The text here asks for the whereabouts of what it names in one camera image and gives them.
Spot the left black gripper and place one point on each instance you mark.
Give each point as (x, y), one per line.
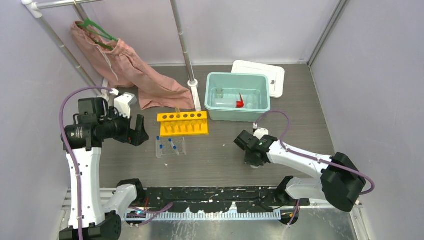
(139, 133)

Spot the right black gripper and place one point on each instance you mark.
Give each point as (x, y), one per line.
(248, 160)

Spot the blue capped tube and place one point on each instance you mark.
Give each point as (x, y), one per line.
(161, 147)
(157, 146)
(172, 144)

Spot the large clear test tube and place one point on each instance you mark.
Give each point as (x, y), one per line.
(178, 111)

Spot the small clear tube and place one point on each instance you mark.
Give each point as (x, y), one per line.
(176, 151)

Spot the white squeeze bottle red cap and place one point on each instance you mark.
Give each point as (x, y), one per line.
(229, 102)

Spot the small glass flask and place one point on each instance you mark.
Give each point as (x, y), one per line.
(219, 93)

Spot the white bin lid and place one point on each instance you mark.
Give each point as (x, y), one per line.
(275, 74)

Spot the glass beaker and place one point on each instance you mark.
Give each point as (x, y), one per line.
(252, 102)

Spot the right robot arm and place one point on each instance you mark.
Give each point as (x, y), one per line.
(334, 179)

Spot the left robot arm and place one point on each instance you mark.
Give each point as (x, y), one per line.
(96, 121)

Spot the clear well plate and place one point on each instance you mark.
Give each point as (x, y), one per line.
(179, 142)

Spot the yellow test tube rack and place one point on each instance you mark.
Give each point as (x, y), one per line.
(180, 124)

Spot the teal plastic bin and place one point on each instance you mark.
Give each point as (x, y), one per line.
(234, 84)

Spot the pink cloth garment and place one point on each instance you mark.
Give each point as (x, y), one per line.
(122, 67)

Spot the green clothes hanger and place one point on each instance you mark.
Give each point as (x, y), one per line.
(90, 31)

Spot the metal clothes rack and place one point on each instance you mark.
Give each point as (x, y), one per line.
(35, 9)

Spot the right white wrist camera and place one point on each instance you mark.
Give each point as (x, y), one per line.
(259, 132)

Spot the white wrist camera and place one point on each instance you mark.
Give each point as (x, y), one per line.
(122, 102)
(259, 132)

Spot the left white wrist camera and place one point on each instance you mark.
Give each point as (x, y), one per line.
(122, 102)

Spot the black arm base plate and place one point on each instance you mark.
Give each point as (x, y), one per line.
(211, 200)

